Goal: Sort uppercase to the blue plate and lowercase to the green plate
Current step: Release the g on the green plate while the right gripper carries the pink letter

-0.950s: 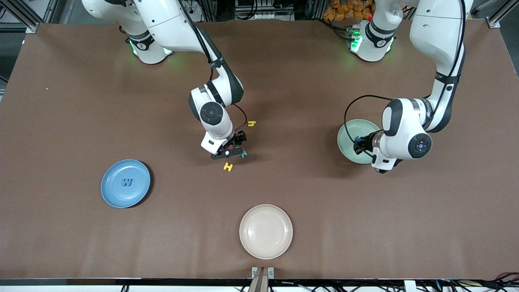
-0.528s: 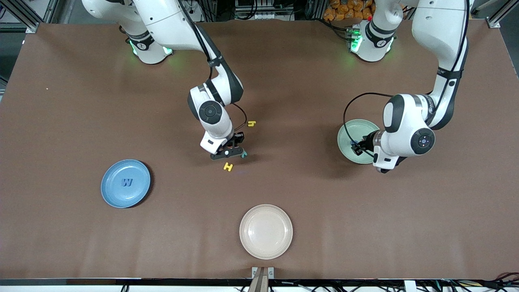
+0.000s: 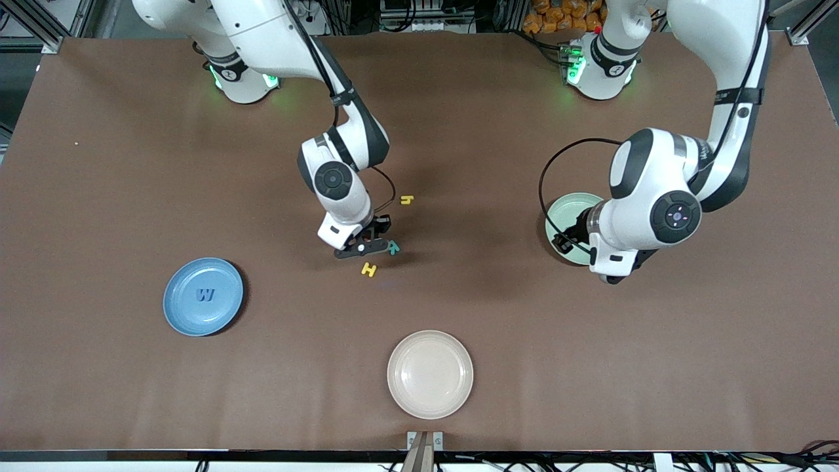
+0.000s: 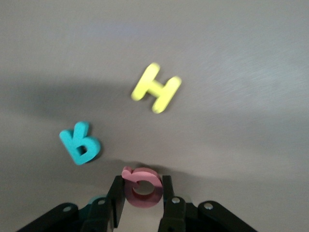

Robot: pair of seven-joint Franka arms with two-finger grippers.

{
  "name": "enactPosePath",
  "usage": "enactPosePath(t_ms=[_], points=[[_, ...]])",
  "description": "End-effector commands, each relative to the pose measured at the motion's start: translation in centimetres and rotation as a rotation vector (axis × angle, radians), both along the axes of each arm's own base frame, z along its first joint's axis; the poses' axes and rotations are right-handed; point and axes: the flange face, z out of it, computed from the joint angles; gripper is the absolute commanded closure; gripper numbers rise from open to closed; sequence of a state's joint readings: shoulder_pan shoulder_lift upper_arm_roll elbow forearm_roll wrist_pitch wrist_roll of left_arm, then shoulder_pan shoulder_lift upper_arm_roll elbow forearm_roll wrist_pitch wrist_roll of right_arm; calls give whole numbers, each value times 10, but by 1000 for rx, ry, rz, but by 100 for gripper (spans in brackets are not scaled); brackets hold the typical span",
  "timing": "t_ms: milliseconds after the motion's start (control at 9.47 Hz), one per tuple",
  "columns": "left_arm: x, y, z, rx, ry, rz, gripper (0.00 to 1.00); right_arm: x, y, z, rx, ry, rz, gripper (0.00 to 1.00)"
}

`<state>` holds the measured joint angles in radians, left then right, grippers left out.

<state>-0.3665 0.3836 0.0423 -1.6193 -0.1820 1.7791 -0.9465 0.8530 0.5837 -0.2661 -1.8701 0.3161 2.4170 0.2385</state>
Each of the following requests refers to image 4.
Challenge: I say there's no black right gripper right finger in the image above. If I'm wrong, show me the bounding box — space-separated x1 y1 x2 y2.
158 175 258 232

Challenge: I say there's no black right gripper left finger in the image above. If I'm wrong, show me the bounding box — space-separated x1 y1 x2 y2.
16 175 126 232

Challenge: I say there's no red foam uppercase Q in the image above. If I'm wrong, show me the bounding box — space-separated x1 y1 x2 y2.
121 166 164 209

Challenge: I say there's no teal foam uppercase R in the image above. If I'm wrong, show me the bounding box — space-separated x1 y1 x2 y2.
59 121 101 166

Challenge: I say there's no yellow foam uppercase H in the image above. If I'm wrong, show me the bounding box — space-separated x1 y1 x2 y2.
131 62 183 114

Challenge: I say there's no brown table cover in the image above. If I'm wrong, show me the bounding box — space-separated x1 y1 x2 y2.
0 0 309 232

